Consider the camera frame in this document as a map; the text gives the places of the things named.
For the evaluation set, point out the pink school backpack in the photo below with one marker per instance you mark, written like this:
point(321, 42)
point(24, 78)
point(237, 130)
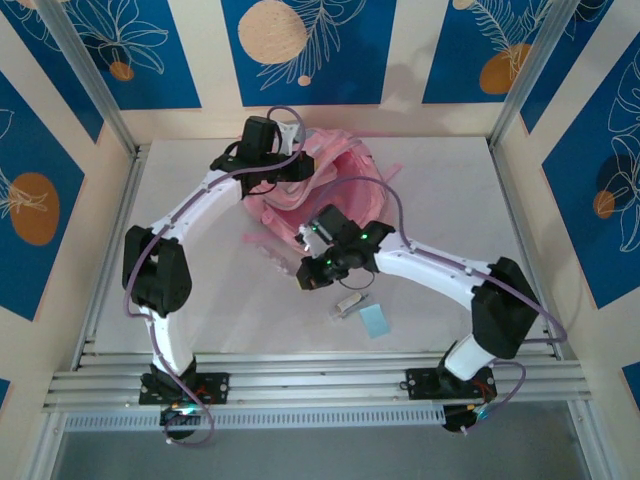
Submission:
point(350, 200)

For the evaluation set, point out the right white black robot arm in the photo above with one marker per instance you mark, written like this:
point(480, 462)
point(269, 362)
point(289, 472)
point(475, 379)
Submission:
point(505, 315)

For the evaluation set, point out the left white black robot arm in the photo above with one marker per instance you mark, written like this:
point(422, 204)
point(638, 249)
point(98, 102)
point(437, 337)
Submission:
point(157, 270)

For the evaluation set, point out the light blue sticky notepad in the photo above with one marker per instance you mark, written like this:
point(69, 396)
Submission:
point(375, 321)

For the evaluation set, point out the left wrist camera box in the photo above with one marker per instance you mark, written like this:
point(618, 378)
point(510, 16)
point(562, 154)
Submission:
point(290, 135)

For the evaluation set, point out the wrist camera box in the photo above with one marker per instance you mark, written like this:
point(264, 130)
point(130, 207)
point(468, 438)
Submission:
point(312, 242)
point(290, 135)

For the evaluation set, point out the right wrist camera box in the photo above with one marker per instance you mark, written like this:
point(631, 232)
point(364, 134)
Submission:
point(312, 242)

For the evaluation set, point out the aluminium mounting rail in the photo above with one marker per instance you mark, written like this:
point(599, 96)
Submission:
point(320, 380)

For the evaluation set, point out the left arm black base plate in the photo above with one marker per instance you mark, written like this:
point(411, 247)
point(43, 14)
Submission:
point(215, 387)

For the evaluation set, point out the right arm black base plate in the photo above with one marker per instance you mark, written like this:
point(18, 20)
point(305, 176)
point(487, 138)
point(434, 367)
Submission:
point(420, 384)

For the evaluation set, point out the right aluminium side rail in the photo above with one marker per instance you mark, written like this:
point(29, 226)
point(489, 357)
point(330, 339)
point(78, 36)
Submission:
point(501, 175)

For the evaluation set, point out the left aluminium corner post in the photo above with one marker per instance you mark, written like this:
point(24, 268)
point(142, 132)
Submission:
point(85, 65)

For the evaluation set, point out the aluminium corner post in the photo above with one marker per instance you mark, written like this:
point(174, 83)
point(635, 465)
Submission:
point(532, 65)
point(85, 65)

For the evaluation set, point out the right aluminium corner post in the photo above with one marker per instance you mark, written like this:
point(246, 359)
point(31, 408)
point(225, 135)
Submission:
point(532, 65)

